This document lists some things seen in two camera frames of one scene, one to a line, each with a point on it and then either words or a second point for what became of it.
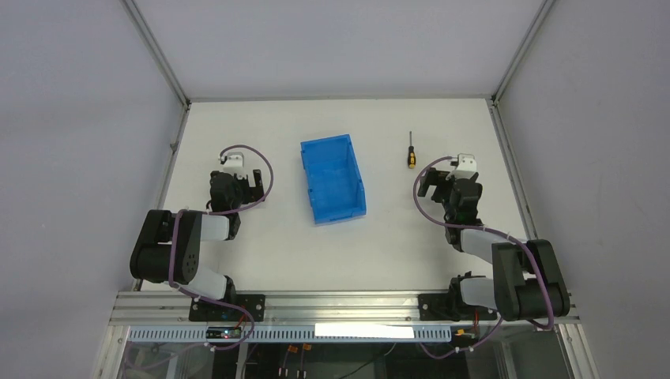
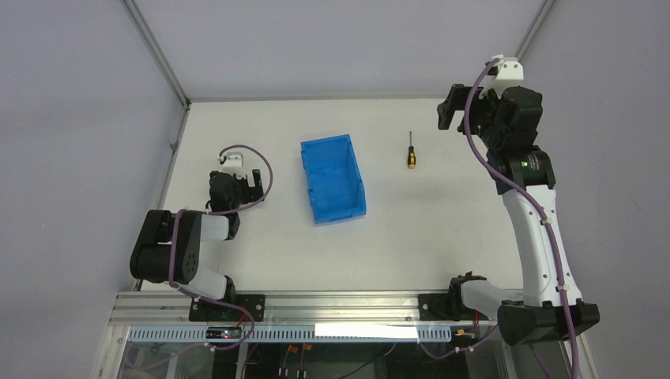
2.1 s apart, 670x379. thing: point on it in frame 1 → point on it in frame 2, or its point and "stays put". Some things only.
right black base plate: [449, 307] stays put
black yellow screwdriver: [412, 159] stays put
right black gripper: [437, 183] → [457, 104]
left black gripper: [250, 187] stays put
